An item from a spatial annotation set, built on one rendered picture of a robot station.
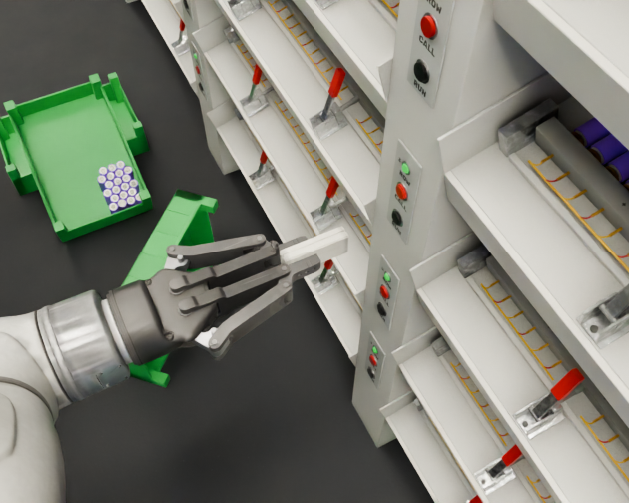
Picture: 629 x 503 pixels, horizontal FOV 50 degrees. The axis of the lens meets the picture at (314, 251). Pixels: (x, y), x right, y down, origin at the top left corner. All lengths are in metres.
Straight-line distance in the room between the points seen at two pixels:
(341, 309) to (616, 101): 0.81
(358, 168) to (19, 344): 0.44
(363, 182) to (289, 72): 0.22
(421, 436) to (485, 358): 0.39
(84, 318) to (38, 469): 0.16
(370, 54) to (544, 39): 0.27
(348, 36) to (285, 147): 0.44
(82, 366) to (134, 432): 0.67
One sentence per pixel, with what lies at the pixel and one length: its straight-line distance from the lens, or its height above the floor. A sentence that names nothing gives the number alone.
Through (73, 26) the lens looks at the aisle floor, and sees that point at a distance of 2.04.
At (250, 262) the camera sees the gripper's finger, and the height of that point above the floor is 0.62.
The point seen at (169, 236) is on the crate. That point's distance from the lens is 1.23.
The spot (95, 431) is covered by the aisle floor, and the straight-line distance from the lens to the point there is 1.31.
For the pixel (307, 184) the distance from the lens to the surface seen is 1.07.
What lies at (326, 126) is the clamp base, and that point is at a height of 0.56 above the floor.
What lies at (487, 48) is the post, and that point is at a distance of 0.52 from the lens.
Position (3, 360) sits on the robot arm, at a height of 0.67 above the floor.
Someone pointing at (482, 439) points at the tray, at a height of 0.36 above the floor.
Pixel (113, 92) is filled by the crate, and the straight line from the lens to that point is 1.76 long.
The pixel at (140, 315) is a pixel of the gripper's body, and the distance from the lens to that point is 0.62.
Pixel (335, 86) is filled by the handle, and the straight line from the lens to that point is 0.84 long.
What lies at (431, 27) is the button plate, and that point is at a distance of 0.54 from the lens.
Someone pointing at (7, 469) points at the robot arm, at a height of 0.74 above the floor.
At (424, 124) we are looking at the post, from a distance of 0.60.
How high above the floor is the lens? 1.18
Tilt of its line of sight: 56 degrees down
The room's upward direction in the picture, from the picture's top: straight up
